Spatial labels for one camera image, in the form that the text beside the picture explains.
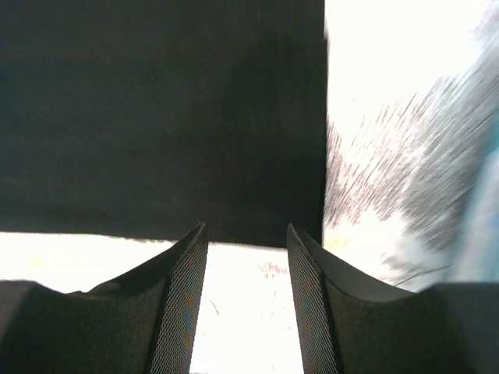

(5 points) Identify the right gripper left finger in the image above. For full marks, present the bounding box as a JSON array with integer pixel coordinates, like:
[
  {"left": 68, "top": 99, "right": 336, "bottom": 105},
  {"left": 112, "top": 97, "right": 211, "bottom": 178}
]
[{"left": 65, "top": 224, "right": 208, "bottom": 373}]

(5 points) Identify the floral patterned table mat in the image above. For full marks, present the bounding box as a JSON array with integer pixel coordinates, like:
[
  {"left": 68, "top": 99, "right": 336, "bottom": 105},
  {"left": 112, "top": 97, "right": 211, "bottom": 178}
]
[{"left": 1, "top": 1, "right": 498, "bottom": 373}]

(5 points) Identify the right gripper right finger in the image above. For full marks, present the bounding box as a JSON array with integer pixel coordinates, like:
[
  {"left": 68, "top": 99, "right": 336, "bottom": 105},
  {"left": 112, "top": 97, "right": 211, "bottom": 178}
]
[{"left": 287, "top": 225, "right": 429, "bottom": 373}]

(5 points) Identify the black t-shirt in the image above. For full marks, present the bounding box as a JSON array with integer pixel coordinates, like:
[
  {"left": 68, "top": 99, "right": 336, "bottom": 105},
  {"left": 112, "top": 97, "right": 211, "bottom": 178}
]
[{"left": 1, "top": 1, "right": 327, "bottom": 248}]

